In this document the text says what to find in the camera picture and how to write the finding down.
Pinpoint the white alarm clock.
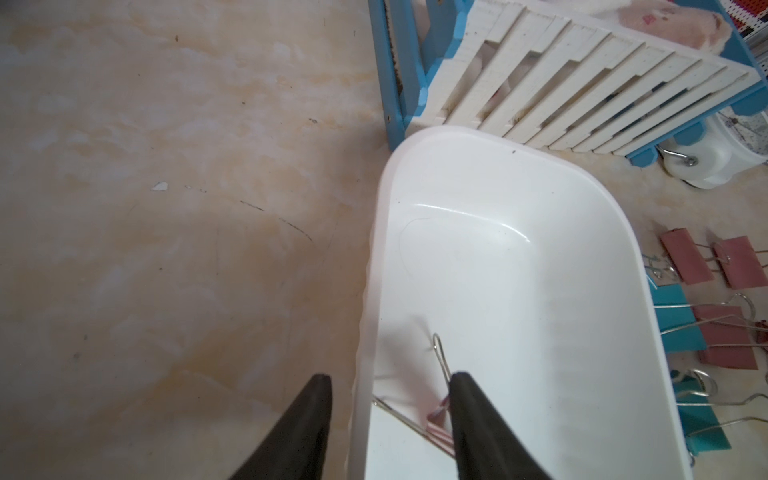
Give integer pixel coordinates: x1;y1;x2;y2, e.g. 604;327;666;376
657;107;767;189

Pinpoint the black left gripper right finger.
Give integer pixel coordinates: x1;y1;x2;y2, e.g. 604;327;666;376
449;372;549;479

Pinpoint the blue white toy crib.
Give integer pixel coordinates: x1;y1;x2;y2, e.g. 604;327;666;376
369;1;767;167

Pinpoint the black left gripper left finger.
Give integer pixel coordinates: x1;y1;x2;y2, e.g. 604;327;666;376
231;374;333;480

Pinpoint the printed white blanket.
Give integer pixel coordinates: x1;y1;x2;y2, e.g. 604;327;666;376
549;0;733;55

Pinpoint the pink binder clip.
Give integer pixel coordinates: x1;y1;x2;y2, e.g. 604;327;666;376
659;228;731;285
370;332;457;460
712;236;767;290
665;305;767;370

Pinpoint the teal binder clip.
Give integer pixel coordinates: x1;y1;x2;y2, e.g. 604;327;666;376
670;369;767;465
641;254;758;354

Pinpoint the white plastic storage box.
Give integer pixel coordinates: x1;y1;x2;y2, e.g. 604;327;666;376
347;126;693;479

